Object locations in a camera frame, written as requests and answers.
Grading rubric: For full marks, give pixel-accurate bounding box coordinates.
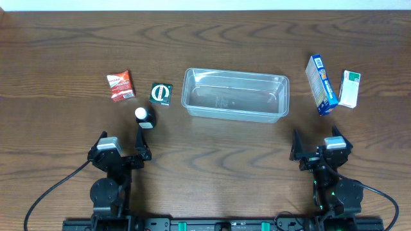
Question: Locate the blue fever patch box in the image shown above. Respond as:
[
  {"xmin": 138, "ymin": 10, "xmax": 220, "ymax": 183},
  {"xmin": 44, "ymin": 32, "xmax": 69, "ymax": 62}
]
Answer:
[{"xmin": 305, "ymin": 54, "xmax": 338, "ymax": 116}]

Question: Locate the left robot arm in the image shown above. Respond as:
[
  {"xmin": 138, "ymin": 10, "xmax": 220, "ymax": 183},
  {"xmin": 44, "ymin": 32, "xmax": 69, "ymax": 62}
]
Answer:
[{"xmin": 87, "ymin": 127, "xmax": 152, "ymax": 219}]

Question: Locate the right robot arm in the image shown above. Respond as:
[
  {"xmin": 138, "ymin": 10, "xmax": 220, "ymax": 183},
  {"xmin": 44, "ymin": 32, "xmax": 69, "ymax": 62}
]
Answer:
[{"xmin": 290, "ymin": 126, "xmax": 363, "ymax": 217}]

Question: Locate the clear plastic container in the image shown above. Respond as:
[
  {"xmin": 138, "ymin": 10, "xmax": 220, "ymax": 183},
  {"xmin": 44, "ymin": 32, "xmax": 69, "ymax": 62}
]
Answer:
[{"xmin": 181, "ymin": 68, "xmax": 290, "ymax": 123}]

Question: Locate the white green medicine box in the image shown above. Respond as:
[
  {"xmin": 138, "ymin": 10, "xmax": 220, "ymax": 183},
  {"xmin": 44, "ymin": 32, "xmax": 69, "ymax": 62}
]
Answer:
[{"xmin": 338, "ymin": 70, "xmax": 361, "ymax": 108}]

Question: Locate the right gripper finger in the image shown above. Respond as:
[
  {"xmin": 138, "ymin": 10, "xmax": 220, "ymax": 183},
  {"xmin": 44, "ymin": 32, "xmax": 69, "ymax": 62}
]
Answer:
[
  {"xmin": 289, "ymin": 130, "xmax": 304, "ymax": 161},
  {"xmin": 331, "ymin": 124, "xmax": 350, "ymax": 144}
]

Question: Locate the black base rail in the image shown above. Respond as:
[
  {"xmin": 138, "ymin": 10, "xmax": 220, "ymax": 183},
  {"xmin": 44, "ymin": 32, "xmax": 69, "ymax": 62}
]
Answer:
[{"xmin": 62, "ymin": 216, "xmax": 384, "ymax": 231}]

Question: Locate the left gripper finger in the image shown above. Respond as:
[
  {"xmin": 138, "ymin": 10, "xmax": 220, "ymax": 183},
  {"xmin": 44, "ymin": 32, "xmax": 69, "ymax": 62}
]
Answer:
[
  {"xmin": 91, "ymin": 131, "xmax": 107, "ymax": 151},
  {"xmin": 134, "ymin": 126, "xmax": 152, "ymax": 161}
]

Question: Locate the dark bottle white cap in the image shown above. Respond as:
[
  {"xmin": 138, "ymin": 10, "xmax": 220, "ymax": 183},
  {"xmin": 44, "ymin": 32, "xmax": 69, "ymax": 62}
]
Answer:
[{"xmin": 134, "ymin": 107, "xmax": 157, "ymax": 129}]

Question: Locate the red white medicine sachet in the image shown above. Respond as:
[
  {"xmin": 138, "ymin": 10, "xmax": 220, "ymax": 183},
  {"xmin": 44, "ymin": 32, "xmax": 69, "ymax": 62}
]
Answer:
[{"xmin": 107, "ymin": 71, "xmax": 136, "ymax": 102}]

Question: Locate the dark green round-logo box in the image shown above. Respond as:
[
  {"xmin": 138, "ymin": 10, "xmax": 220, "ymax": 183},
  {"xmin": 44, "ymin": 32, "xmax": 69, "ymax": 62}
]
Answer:
[{"xmin": 150, "ymin": 83, "xmax": 173, "ymax": 106}]

